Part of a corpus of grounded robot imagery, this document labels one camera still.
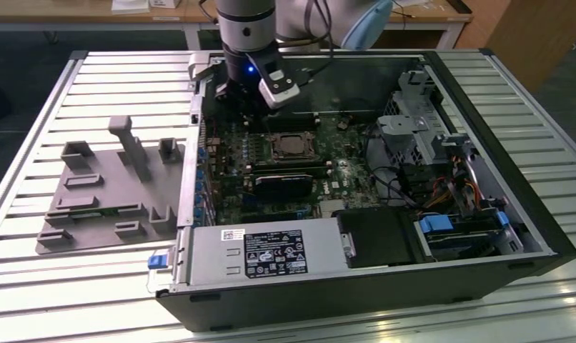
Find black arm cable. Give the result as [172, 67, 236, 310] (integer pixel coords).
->
[296, 0, 337, 86]

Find green motherboard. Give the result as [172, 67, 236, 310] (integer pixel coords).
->
[204, 114, 384, 227]

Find black open PC case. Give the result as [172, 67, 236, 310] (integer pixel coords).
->
[154, 49, 576, 332]

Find grey parts rack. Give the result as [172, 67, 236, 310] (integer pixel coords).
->
[33, 115, 188, 257]

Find black cables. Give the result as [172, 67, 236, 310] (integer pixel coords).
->
[366, 121, 420, 209]

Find green RAM stick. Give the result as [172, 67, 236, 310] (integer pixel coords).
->
[65, 209, 121, 218]

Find CPU socket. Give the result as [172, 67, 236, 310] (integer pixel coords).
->
[266, 131, 318, 164]

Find black RAM slots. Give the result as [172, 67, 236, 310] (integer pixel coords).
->
[242, 106, 320, 134]

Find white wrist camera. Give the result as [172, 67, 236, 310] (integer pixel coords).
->
[257, 69, 301, 109]

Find grey plastic cage latch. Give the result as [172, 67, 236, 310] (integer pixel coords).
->
[438, 132, 480, 158]

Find wooden desk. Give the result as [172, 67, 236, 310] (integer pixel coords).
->
[0, 0, 473, 50]

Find metal socket cover frame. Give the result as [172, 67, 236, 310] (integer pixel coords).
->
[268, 132, 316, 162]

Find grey power supply unit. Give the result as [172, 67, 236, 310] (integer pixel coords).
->
[172, 217, 353, 287]

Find silver CPU plate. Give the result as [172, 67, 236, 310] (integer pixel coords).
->
[277, 138, 306, 153]

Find black graphics card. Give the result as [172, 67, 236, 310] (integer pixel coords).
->
[253, 173, 313, 200]

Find black drive cover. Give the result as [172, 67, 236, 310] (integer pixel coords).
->
[332, 208, 426, 269]

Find blue release latch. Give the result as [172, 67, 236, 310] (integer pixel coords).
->
[145, 252, 169, 269]

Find wooden cabinet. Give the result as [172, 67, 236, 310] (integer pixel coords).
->
[452, 0, 576, 92]

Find coloured wire bundle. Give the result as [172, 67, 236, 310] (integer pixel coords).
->
[424, 153, 485, 212]

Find silver chipset heatsink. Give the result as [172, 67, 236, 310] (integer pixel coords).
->
[317, 199, 346, 216]

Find metal drive cage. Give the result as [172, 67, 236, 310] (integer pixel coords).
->
[373, 70, 464, 166]

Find hard disk in blue carrier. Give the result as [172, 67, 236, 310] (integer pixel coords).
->
[413, 212, 504, 262]

